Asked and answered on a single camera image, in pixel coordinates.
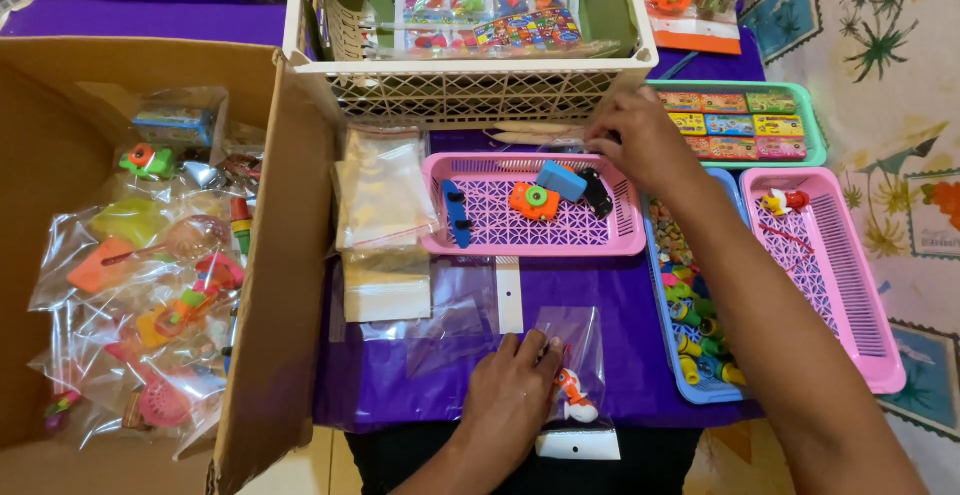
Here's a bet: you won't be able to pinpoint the person's right hand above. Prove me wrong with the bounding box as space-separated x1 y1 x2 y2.
583 86 704 197

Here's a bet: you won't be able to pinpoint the person's left hand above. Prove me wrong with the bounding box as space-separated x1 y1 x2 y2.
461 329 565 472

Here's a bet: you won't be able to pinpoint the clear bag with white header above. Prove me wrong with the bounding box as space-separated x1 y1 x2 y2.
534 305 623 461
407 256 525 377

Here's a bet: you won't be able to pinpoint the black toy car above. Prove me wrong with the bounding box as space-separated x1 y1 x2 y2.
579 167 615 221

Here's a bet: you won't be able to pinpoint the blue toy block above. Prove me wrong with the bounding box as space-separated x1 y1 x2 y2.
535 159 589 203

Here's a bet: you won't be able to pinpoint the cream plastic stick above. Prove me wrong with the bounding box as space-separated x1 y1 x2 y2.
483 121 588 148

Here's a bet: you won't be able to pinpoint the rows of small colourful boxes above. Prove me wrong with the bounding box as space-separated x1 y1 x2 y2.
657 90 809 162

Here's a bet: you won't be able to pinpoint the pink plastic basket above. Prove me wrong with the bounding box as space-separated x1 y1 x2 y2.
738 165 908 396
420 151 648 258

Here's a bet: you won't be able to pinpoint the white plastic lattice crate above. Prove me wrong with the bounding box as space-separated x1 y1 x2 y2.
282 0 660 130

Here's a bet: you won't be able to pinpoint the purple table cloth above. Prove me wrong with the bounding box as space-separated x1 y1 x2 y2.
0 0 768 433

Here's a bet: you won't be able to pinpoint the bagged toys with orange card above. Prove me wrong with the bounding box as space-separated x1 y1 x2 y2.
634 0 753 56

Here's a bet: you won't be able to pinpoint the blue toy skateboard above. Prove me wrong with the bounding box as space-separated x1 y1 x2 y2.
441 178 475 250

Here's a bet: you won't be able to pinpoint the sheets of packed colourful toys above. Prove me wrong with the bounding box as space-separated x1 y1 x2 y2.
393 0 625 58

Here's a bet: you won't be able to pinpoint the yellow red duck toy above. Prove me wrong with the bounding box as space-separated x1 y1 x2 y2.
759 187 812 217

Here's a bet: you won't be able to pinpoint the heap of colourful whistles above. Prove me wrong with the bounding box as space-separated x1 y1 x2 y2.
648 197 748 388

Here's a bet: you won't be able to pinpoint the red rubber band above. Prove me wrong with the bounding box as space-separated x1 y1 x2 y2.
757 221 816 277

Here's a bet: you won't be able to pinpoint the green plastic tray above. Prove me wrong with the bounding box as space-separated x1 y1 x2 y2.
646 79 829 171

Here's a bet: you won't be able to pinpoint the stack of clear zip bags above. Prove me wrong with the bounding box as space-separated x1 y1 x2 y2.
341 247 435 324
333 125 444 253

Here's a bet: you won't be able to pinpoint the orange white fish toy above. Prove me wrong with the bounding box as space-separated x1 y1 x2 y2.
553 367 600 424

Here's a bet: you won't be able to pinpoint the blue plastic basket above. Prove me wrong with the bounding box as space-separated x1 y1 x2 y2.
640 168 753 406

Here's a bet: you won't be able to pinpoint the patterned cream floor mat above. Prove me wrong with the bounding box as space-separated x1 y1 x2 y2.
681 0 960 495

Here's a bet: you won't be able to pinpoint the person's black clothing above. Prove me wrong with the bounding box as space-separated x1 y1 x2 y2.
345 418 706 495

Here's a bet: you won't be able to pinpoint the heap of bagged toys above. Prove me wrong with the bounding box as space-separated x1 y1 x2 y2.
28 86 268 460

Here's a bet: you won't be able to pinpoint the brown cardboard box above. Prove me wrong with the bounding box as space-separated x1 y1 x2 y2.
0 36 348 495

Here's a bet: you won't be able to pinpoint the orange toy camera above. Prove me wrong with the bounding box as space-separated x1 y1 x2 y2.
508 182 562 223

